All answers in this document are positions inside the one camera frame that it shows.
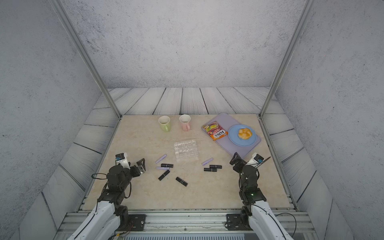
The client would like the black lipstick right upper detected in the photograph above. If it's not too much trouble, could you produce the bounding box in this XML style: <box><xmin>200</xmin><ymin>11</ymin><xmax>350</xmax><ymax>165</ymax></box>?
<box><xmin>209</xmin><ymin>165</ymin><xmax>222</xmax><ymax>169</ymax></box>

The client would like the black lipstick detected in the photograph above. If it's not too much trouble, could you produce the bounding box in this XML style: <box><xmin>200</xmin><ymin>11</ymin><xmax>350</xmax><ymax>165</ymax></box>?
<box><xmin>176</xmin><ymin>177</ymin><xmax>188</xmax><ymax>187</ymax></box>
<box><xmin>204</xmin><ymin>168</ymin><xmax>217</xmax><ymax>172</ymax></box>
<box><xmin>161</xmin><ymin>164</ymin><xmax>174</xmax><ymax>168</ymax></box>
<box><xmin>209</xmin><ymin>165</ymin><xmax>222</xmax><ymax>169</ymax></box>

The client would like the blue plate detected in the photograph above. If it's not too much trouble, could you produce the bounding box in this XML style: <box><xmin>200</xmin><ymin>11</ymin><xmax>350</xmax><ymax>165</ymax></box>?
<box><xmin>228</xmin><ymin>124</ymin><xmax>258</xmax><ymax>147</ymax></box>

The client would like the black lipstick right lower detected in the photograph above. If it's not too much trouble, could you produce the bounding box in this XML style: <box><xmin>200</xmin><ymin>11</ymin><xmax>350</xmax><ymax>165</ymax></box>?
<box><xmin>204</xmin><ymin>168</ymin><xmax>217</xmax><ymax>172</ymax></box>

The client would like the black lipstick upper left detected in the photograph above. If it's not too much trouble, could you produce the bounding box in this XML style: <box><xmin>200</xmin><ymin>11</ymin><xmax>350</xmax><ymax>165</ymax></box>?
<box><xmin>161</xmin><ymin>164</ymin><xmax>174</xmax><ymax>168</ymax></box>

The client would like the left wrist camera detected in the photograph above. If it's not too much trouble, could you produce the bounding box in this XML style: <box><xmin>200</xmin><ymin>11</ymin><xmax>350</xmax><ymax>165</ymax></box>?
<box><xmin>115</xmin><ymin>153</ymin><xmax>131</xmax><ymax>169</ymax></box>

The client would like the black lipstick centre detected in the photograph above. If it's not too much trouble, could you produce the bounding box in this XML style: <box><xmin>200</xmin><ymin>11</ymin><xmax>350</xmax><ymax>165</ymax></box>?
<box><xmin>176</xmin><ymin>177</ymin><xmax>188</xmax><ymax>187</ymax></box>

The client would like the pink mug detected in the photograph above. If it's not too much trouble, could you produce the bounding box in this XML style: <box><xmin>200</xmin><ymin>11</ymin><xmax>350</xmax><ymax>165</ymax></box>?
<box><xmin>179</xmin><ymin>115</ymin><xmax>191</xmax><ymax>132</ymax></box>

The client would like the clear acrylic lipstick organizer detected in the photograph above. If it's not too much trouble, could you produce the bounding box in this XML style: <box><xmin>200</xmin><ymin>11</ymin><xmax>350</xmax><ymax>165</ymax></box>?
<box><xmin>174</xmin><ymin>140</ymin><xmax>199</xmax><ymax>162</ymax></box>

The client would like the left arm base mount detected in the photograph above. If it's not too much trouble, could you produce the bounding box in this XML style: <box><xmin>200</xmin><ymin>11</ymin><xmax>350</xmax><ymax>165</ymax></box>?
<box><xmin>115</xmin><ymin>206</ymin><xmax>147</xmax><ymax>232</ymax></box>

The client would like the bread roll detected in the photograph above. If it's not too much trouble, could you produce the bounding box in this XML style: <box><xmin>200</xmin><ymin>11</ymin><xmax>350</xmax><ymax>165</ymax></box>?
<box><xmin>238</xmin><ymin>128</ymin><xmax>253</xmax><ymax>140</ymax></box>

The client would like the left aluminium frame post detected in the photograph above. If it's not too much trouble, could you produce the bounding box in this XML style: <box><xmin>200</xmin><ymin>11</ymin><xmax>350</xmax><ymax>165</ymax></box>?
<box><xmin>49</xmin><ymin>0</ymin><xmax>123</xmax><ymax>120</ymax></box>

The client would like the green mug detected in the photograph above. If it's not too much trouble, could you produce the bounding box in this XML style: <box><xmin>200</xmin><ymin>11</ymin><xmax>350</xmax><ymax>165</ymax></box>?
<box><xmin>158</xmin><ymin>116</ymin><xmax>171</xmax><ymax>132</ymax></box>

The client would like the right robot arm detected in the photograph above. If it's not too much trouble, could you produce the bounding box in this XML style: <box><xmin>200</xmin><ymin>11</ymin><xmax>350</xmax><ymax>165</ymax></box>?
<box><xmin>225</xmin><ymin>153</ymin><xmax>293</xmax><ymax>240</ymax></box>

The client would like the aluminium rail front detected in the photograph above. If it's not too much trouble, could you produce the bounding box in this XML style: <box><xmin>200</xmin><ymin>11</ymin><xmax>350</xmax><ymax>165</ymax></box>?
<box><xmin>53</xmin><ymin>209</ymin><xmax>319</xmax><ymax>240</ymax></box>

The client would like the candy bag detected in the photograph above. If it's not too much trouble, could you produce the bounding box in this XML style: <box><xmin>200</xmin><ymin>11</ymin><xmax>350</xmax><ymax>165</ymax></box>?
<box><xmin>202</xmin><ymin>121</ymin><xmax>228</xmax><ymax>141</ymax></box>

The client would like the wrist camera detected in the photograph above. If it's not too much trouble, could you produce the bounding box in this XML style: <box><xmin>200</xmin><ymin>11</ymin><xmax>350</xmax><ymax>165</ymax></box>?
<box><xmin>247</xmin><ymin>153</ymin><xmax>271</xmax><ymax>169</ymax></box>
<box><xmin>115</xmin><ymin>153</ymin><xmax>131</xmax><ymax>169</ymax></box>

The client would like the aluminium frame post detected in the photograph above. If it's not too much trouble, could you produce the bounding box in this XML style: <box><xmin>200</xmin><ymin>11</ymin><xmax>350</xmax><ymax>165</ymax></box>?
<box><xmin>259</xmin><ymin>0</ymin><xmax>316</xmax><ymax>119</ymax></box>
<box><xmin>49</xmin><ymin>0</ymin><xmax>123</xmax><ymax>120</ymax></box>

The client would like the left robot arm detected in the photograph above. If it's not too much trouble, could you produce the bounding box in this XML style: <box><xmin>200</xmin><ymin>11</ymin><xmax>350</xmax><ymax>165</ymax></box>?
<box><xmin>69</xmin><ymin>158</ymin><xmax>146</xmax><ymax>240</ymax></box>

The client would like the black lipstick left diagonal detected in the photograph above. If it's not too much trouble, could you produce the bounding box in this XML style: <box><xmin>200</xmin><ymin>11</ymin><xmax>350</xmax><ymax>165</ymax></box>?
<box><xmin>158</xmin><ymin>170</ymin><xmax>170</xmax><ymax>181</ymax></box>

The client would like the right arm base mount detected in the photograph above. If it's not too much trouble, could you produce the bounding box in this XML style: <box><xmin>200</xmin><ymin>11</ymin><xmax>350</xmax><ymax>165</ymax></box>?
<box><xmin>225</xmin><ymin>206</ymin><xmax>252</xmax><ymax>231</ymax></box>

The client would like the right aluminium frame post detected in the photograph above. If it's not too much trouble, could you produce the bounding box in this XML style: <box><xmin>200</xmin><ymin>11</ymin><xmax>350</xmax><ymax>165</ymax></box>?
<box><xmin>259</xmin><ymin>0</ymin><xmax>316</xmax><ymax>119</ymax></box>

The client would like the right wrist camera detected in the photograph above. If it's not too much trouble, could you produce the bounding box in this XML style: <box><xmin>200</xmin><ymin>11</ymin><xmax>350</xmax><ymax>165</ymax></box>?
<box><xmin>247</xmin><ymin>153</ymin><xmax>271</xmax><ymax>169</ymax></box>

